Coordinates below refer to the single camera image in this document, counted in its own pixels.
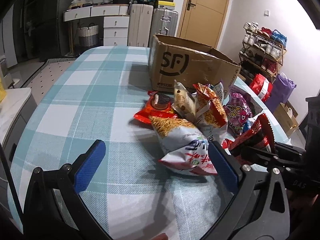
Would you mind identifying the dotted floor rug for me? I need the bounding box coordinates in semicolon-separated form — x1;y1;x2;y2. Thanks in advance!
20;58;78;95

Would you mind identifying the wooden shoe rack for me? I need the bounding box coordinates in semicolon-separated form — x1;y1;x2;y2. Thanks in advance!
239;22;288;83

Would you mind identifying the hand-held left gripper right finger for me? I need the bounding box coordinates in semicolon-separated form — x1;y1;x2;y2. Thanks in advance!
200;141;290;240

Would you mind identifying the dark refrigerator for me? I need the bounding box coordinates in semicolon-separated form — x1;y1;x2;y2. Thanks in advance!
35;0;63;58

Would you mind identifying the small cardboard box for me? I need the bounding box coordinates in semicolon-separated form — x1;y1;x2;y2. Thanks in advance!
274;101;299;138

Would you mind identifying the white desk with drawers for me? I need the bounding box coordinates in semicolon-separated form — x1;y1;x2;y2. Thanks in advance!
63;4;130;47

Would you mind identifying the grey side cabinet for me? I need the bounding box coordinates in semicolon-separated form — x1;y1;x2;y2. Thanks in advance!
0;87;38;195

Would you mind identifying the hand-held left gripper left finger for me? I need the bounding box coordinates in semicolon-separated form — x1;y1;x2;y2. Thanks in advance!
23;139;113;240

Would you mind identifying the person's left hand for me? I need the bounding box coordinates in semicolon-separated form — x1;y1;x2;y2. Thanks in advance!
147;232;168;240

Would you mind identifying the red cookie packet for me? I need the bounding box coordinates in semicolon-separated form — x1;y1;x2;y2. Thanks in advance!
133;91;178;128

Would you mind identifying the silver suitcase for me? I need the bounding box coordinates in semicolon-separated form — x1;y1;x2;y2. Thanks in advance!
151;8;179;37

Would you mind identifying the yellow bag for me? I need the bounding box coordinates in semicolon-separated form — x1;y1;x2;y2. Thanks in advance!
0;77;7;103

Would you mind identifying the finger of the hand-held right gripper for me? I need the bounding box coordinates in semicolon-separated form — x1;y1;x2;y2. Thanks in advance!
231;145;277;159
237;156;275;167

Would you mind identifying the orange noodle snack packet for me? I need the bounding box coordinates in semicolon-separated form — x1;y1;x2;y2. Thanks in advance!
193;82;228;137

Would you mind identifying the purple shopping bag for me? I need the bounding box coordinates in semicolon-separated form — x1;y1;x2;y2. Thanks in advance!
265;73;297;110

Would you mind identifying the black cable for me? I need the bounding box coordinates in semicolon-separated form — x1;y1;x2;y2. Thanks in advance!
0;141;24;240

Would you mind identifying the woven basket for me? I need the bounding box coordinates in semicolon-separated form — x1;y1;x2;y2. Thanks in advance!
78;23;100;47

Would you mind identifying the purple snack packet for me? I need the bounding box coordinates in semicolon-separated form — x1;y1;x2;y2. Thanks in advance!
222;86;254;135

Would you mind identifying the red shopping bag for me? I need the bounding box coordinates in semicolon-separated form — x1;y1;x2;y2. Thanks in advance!
249;74;273;102

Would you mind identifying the large white noodle snack packet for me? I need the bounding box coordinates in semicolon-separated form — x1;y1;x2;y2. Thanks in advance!
149;116;218;176

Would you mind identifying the yellow white shoe box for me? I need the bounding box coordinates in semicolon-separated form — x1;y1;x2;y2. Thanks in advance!
154;1;175;9

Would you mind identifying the cream snack packet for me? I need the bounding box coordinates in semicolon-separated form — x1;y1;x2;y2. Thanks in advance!
172;80;198;123

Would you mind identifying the red black snack packet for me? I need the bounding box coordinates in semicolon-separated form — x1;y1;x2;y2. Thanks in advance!
221;113;275;165

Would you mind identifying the dark glass cabinet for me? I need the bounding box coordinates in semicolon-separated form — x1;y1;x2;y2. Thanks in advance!
12;0;38;65

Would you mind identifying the group of shoes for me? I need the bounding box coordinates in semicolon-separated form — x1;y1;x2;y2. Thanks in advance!
239;22;287;73

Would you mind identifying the brown cardboard box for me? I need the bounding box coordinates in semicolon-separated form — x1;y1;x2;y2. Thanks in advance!
148;34;242;98

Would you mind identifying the beige suitcase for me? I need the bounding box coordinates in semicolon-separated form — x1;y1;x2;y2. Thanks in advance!
129;4;154;47

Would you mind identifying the wooden door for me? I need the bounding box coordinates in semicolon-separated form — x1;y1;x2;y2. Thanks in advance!
176;0;233;52

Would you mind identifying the white printed snack packet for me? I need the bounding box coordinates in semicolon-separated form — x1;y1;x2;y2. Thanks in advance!
210;81;229;100

